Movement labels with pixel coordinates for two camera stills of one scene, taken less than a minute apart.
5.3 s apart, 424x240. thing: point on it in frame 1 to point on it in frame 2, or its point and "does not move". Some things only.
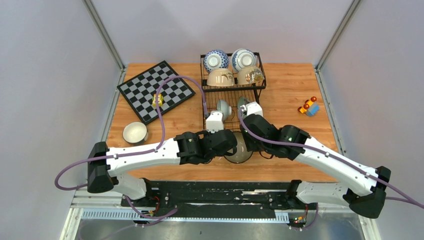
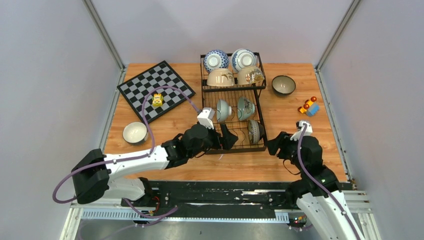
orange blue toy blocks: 310,107 does not move
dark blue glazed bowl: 242,154 to 283,85
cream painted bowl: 247,75 does not move
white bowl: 135,133 does not move
